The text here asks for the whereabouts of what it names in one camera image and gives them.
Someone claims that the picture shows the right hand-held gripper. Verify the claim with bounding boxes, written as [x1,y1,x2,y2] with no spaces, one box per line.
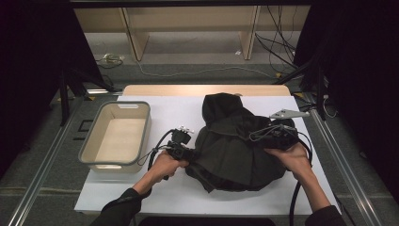
[266,108,311,151]

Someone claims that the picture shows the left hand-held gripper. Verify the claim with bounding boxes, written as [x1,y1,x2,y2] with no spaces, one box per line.
[165,125,198,162]

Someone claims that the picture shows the dark grey garment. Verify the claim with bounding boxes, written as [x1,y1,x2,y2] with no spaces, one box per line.
[184,92,299,193]

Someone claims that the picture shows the beige basket with grey rim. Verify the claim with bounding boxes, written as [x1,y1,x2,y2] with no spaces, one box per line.
[78,101,152,174]

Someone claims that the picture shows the person's right hand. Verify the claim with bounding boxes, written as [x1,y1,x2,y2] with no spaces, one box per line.
[263,142,314,182]

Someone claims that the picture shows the person's left hand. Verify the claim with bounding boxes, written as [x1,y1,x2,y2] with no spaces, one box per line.
[147,150,190,184]

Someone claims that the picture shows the black metal stand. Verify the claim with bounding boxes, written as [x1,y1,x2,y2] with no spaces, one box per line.
[276,57,328,121]
[57,67,117,126]

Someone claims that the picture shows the light wooden table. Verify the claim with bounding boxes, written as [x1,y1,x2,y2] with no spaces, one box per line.
[121,84,292,98]

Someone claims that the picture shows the black curtain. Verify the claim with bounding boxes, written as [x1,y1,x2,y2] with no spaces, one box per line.
[0,0,106,180]
[293,0,399,205]

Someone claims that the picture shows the beige wooden desk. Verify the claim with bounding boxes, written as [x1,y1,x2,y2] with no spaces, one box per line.
[73,5,311,62]

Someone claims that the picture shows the grey wire loop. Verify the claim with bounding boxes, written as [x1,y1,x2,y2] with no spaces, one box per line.
[248,123,297,142]

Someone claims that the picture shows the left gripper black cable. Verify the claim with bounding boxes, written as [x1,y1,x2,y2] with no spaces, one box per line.
[136,128,177,172]

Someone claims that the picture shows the right gripper thick black cable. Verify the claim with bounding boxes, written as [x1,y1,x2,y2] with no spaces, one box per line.
[288,131,314,226]

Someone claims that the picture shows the white floor cable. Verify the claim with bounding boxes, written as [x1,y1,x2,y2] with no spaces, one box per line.
[136,59,279,79]

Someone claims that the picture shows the black cable bundle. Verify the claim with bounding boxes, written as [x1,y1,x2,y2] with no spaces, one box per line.
[255,5,299,71]

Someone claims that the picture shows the short silver rail piece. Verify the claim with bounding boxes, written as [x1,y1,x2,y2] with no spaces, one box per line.
[85,89,124,96]

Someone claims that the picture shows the coiled pale cable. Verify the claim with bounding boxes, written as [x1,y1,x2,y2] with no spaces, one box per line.
[95,53,126,70]

